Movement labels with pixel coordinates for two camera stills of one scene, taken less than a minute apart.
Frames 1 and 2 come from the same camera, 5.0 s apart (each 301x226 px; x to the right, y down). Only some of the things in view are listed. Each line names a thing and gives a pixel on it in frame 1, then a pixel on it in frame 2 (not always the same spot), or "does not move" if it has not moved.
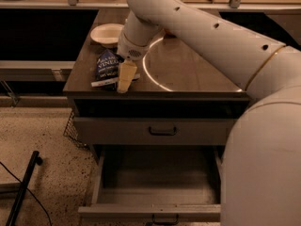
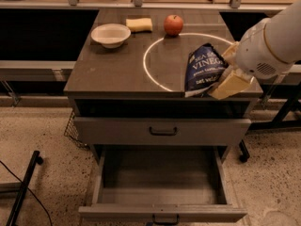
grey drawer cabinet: x=158 y=149 does not move
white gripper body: x=131 y=50 -> x=255 y=56
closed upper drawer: x=153 y=131 does not move
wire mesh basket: x=71 y=132 does not move
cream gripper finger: x=126 y=73 -> x=234 y=82
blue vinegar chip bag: x=107 y=71 -> x=204 y=68
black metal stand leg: x=34 y=160 does not move
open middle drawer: x=162 y=183 does not move
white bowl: x=107 y=34 does not move
